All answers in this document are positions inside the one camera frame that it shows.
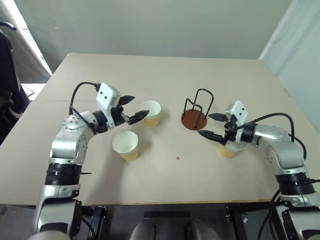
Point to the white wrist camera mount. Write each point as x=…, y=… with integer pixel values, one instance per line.
x=240, y=111
x=106, y=96

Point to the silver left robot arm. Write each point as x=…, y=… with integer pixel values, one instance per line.
x=67, y=140

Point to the black table frame bracket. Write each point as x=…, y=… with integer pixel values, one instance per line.
x=237, y=222
x=96, y=222

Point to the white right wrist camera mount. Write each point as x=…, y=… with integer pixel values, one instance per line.
x=240, y=111

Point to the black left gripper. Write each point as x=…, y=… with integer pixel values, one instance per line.
x=117, y=116

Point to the white curtain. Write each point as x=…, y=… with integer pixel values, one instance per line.
x=25, y=37
x=297, y=42

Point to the black chair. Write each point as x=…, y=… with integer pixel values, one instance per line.
x=8, y=75

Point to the tan paper cup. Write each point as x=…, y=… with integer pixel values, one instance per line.
x=150, y=117
x=227, y=151
x=125, y=143

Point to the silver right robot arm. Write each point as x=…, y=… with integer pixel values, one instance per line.
x=277, y=140

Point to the dark rounded shape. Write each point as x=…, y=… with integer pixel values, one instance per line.
x=201, y=231

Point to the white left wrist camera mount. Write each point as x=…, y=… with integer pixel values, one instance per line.
x=106, y=96

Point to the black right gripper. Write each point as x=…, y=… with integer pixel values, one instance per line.
x=230, y=132

